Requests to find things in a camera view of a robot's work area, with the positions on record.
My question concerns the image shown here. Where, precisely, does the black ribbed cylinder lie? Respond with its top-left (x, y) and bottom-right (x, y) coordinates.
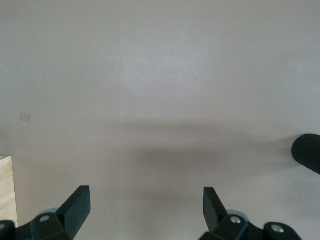
top-left (291, 133), bottom-right (320, 176)

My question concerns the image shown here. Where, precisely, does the light wooden drawer cabinet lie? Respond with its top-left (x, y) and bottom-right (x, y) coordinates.
top-left (0, 154), bottom-right (19, 227)

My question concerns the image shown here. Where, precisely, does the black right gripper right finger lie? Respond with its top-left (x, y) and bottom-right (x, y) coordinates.
top-left (199, 186), bottom-right (301, 240)

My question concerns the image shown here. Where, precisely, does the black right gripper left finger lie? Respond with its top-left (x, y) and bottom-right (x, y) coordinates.
top-left (14, 185), bottom-right (91, 240)

